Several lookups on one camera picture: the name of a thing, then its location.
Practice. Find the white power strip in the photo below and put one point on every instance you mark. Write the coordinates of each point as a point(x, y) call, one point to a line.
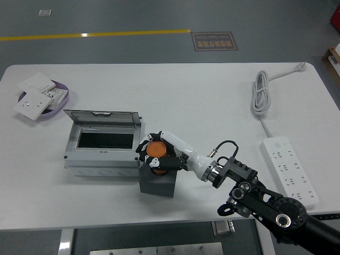
point(292, 170)

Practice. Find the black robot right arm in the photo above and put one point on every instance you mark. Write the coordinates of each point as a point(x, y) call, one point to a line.
point(265, 207)

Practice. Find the cardboard box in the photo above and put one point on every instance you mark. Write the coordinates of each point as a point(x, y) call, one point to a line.
point(332, 59)

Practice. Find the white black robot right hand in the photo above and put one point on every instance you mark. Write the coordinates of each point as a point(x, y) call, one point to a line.
point(199, 160)

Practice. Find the small metal floor plate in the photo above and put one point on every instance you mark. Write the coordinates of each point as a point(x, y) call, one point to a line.
point(44, 12)

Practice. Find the red box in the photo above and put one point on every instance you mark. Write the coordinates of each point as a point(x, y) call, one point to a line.
point(335, 17)

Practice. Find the white table leg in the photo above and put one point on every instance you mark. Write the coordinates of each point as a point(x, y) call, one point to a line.
point(66, 243)
point(263, 239)

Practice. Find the grey cube with round hole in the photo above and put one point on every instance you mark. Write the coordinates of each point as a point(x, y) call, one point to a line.
point(156, 186)

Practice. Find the grey metal base plate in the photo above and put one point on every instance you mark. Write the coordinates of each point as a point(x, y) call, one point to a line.
point(156, 249)

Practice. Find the black table control panel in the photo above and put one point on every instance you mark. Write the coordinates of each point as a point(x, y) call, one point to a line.
point(318, 217)

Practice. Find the white wall switch plate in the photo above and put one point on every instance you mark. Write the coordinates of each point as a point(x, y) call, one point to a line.
point(37, 82)

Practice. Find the grey metal table bracket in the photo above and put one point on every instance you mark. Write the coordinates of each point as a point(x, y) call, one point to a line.
point(223, 228)

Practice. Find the purple oval tray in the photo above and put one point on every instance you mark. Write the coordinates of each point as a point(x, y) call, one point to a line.
point(61, 86)

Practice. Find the grey electrical box with lid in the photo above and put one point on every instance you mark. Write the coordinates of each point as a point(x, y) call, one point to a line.
point(101, 167)

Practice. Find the white five-hole wall socket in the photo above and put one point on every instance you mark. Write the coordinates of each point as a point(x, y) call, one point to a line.
point(32, 105)

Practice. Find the orange cylinder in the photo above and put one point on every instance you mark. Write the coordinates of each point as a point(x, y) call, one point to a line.
point(156, 150)

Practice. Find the white socket plate with print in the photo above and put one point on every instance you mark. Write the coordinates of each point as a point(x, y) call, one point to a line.
point(57, 98)

